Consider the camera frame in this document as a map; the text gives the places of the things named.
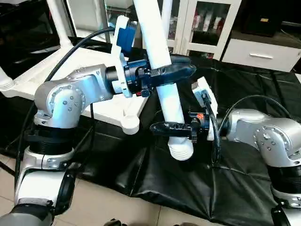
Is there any black table mat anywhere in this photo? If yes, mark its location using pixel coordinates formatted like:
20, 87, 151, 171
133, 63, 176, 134
0, 35, 301, 224

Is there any white plastic table top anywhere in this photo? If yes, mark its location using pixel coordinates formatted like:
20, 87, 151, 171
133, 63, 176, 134
0, 47, 151, 135

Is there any white glass door cabinet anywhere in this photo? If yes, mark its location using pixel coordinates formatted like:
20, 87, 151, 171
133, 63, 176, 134
160, 0, 243, 60

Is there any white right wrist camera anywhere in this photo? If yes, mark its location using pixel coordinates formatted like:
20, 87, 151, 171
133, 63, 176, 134
192, 78, 220, 142

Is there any black case with yellow label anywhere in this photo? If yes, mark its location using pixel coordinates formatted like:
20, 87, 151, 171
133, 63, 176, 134
242, 0, 283, 36

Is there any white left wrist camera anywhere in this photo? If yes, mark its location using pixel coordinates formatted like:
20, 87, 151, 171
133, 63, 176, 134
112, 15, 140, 98

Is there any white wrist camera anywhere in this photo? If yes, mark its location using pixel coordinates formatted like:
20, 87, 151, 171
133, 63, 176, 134
112, 15, 140, 98
192, 78, 220, 142

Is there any white drawer unit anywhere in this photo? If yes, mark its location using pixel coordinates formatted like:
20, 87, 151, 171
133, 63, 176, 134
221, 39, 301, 72

